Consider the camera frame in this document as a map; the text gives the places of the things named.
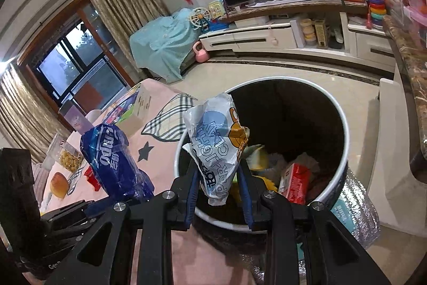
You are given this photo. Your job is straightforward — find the rainbow stacking rings toy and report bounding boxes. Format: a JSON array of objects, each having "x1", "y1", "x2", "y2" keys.
[{"x1": 366, "y1": 0, "x2": 388, "y2": 29}]

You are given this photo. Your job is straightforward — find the colourful picture book box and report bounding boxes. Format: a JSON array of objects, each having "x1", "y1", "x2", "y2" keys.
[{"x1": 99, "y1": 83, "x2": 155, "y2": 136}]

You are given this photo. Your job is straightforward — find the clear plastic snack jar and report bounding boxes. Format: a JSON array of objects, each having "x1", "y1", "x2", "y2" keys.
[{"x1": 49, "y1": 133, "x2": 85, "y2": 173}]

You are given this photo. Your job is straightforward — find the red milk carton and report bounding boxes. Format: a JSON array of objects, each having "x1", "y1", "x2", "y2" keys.
[{"x1": 278, "y1": 162, "x2": 313, "y2": 205}]

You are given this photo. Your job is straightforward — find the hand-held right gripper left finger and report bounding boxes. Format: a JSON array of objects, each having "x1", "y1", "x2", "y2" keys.
[{"x1": 43, "y1": 160, "x2": 199, "y2": 285}]

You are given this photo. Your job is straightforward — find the silver foil insulated bag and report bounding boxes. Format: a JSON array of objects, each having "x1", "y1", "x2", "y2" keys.
[{"x1": 298, "y1": 167, "x2": 381, "y2": 272}]

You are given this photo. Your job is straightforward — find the glass balcony door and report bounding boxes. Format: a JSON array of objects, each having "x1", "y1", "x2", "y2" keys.
[{"x1": 28, "y1": 3, "x2": 136, "y2": 107}]

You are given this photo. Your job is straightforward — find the red yellow apple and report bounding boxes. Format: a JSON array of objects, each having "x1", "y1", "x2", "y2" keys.
[{"x1": 50, "y1": 172, "x2": 69, "y2": 199}]

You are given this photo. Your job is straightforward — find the red open paper box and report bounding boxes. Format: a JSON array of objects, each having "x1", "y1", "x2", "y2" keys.
[{"x1": 83, "y1": 166, "x2": 101, "y2": 193}]

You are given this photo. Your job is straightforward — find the dark blue snack bag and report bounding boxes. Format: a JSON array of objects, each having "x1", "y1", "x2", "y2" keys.
[{"x1": 80, "y1": 124, "x2": 155, "y2": 203}]

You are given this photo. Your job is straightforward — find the purple water bottle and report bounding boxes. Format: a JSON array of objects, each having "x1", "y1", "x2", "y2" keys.
[{"x1": 68, "y1": 111, "x2": 94, "y2": 134}]

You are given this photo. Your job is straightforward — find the wooden slatted box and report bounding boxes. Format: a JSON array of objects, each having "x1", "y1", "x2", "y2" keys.
[{"x1": 315, "y1": 19, "x2": 330, "y2": 49}]

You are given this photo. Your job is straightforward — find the ferris wheel toy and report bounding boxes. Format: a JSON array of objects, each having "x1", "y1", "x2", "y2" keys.
[{"x1": 189, "y1": 6, "x2": 213, "y2": 31}]

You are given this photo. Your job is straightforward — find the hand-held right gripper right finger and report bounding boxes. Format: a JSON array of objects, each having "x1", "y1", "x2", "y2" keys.
[{"x1": 238, "y1": 160, "x2": 392, "y2": 285}]

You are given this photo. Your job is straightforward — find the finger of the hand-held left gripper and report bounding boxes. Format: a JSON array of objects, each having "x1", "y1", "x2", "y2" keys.
[{"x1": 39, "y1": 199, "x2": 98, "y2": 240}]

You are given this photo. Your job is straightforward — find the stack of yellow tins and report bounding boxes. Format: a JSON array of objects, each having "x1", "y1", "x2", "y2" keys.
[{"x1": 299, "y1": 18, "x2": 318, "y2": 47}]

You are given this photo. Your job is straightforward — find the pink kettlebell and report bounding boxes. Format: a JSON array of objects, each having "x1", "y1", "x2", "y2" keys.
[{"x1": 192, "y1": 41, "x2": 210, "y2": 63}]

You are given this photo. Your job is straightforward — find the pink plaid print tablecloth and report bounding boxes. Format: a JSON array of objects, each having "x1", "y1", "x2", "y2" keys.
[{"x1": 31, "y1": 78, "x2": 269, "y2": 285}]

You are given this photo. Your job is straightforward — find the white and blue snack bag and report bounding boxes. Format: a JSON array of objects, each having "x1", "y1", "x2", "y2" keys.
[{"x1": 182, "y1": 93, "x2": 251, "y2": 206}]

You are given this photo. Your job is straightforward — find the white television cabinet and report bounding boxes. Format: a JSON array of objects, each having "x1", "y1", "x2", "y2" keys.
[{"x1": 199, "y1": 0, "x2": 401, "y2": 72}]

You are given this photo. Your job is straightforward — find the white round trash bin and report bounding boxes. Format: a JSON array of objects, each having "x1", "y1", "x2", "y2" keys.
[{"x1": 173, "y1": 75, "x2": 350, "y2": 233}]

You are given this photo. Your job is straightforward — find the teal cloth cover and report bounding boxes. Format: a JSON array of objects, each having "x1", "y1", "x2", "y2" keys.
[{"x1": 129, "y1": 9, "x2": 205, "y2": 83}]

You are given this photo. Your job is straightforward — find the blue toy track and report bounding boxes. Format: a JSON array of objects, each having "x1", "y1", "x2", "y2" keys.
[{"x1": 207, "y1": 19, "x2": 231, "y2": 32}]

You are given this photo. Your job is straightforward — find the colourful toy board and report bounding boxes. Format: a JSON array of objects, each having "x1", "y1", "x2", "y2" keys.
[{"x1": 208, "y1": 0, "x2": 225, "y2": 19}]

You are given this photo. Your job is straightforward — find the brown marble counter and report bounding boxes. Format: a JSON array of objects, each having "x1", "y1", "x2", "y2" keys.
[{"x1": 382, "y1": 14, "x2": 427, "y2": 174}]

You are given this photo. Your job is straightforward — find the striped sofa cushions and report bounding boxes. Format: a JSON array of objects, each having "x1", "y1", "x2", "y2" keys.
[{"x1": 31, "y1": 161, "x2": 54, "y2": 209}]

